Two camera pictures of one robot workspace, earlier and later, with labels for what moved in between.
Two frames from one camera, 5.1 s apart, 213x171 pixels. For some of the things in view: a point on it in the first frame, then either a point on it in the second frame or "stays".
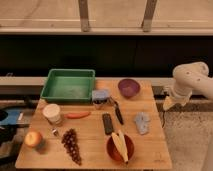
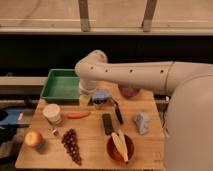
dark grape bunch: [70, 141] stays
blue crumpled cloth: [142, 120] stays
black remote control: [108, 123] stays
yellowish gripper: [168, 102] to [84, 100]
